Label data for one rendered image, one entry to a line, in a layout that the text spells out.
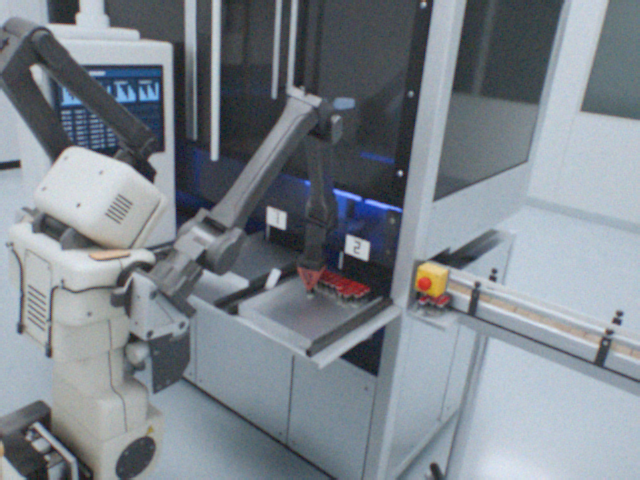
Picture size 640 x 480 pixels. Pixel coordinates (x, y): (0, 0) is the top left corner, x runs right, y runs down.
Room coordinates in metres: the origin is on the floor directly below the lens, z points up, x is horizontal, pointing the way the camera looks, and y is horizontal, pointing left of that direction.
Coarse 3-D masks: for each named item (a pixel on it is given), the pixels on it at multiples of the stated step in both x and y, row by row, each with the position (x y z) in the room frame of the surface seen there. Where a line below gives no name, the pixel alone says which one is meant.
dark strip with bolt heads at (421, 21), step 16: (432, 0) 1.47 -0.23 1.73; (416, 16) 1.49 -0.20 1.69; (416, 32) 1.49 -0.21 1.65; (416, 48) 1.49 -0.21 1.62; (416, 64) 1.48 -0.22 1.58; (416, 80) 1.48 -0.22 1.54; (416, 96) 1.47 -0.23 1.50; (416, 112) 1.47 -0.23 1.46; (400, 128) 1.49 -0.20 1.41; (400, 144) 1.49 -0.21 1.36; (400, 160) 1.49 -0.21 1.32; (400, 176) 1.48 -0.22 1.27; (400, 192) 1.48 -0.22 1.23
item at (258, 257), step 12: (252, 240) 1.83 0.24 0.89; (264, 240) 1.87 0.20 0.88; (240, 252) 1.74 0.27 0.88; (252, 252) 1.75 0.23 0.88; (264, 252) 1.76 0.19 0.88; (276, 252) 1.77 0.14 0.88; (288, 252) 1.78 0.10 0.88; (240, 264) 1.64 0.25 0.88; (252, 264) 1.65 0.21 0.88; (264, 264) 1.66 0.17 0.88; (276, 264) 1.67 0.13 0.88; (288, 264) 1.61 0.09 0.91; (228, 276) 1.51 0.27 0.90; (240, 276) 1.55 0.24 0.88; (252, 276) 1.56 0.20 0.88; (264, 276) 1.52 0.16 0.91
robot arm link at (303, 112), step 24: (288, 96) 1.14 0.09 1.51; (312, 96) 1.12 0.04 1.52; (288, 120) 1.09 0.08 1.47; (312, 120) 1.12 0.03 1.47; (264, 144) 1.06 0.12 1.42; (288, 144) 1.07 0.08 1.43; (264, 168) 1.03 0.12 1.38; (240, 192) 1.00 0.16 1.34; (264, 192) 1.04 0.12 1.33; (216, 216) 0.97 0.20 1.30; (240, 216) 0.97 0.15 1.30; (216, 240) 0.93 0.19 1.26; (240, 240) 0.96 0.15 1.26; (216, 264) 0.90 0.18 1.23
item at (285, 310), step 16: (272, 288) 1.42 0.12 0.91; (288, 288) 1.48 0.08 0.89; (304, 288) 1.51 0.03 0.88; (240, 304) 1.31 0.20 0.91; (256, 304) 1.37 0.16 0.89; (272, 304) 1.39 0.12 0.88; (288, 304) 1.39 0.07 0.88; (304, 304) 1.40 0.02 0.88; (320, 304) 1.41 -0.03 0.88; (336, 304) 1.42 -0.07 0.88; (368, 304) 1.38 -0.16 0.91; (256, 320) 1.27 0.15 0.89; (272, 320) 1.24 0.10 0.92; (288, 320) 1.30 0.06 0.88; (304, 320) 1.31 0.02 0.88; (320, 320) 1.32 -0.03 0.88; (336, 320) 1.33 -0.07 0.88; (288, 336) 1.21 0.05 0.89; (304, 336) 1.18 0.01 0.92; (320, 336) 1.19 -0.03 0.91
